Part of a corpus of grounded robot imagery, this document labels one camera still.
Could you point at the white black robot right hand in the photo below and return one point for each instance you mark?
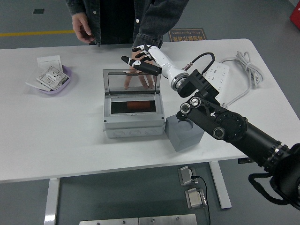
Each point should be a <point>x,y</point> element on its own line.
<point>164,62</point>

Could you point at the person's right hand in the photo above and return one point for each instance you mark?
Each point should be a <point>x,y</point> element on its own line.
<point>80,25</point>

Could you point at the person's left hand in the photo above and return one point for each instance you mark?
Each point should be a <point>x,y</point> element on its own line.
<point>143,82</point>

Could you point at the orange cylinder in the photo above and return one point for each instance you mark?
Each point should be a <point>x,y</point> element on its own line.
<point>138,104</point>

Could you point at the grey junction box with lid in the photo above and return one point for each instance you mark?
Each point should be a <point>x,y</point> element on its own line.
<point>133,122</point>

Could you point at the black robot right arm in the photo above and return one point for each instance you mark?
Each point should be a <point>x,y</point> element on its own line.
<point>234,126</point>

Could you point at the person's left forearm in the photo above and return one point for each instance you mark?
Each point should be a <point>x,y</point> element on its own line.
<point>154,21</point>

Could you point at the person's right forearm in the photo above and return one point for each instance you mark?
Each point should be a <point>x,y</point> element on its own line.
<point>75,6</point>

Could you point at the grey cube with round recess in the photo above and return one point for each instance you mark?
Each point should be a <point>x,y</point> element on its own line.
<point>185,140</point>

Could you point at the silver floor socket box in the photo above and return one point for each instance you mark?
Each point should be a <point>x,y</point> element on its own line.
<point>194,199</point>
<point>186,175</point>

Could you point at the person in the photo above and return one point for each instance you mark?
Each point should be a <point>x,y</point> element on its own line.
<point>114,21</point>

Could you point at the brown floor sign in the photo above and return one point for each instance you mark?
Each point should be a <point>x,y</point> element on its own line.
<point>189,35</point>

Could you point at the black floor hatch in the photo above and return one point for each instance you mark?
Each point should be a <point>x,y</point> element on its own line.
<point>38,11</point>

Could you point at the white socket panel with holes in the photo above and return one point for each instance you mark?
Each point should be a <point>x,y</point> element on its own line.
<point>51,76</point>

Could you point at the white power strip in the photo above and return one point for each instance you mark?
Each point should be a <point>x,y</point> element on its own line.
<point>220,77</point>

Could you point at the purple plastic tray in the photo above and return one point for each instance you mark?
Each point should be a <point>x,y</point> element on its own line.
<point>56,91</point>

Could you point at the white flat cover plate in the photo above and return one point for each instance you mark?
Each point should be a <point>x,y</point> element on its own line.
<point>31,82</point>

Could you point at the red object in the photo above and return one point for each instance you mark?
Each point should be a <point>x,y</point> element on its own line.
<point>295,14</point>

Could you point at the grey metal plate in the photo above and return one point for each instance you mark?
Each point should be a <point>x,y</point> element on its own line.
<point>107,222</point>

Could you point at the plain white switch panel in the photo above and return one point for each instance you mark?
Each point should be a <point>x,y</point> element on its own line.
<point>49,62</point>

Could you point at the black under-table rail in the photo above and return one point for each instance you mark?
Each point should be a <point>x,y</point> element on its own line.
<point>245,161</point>

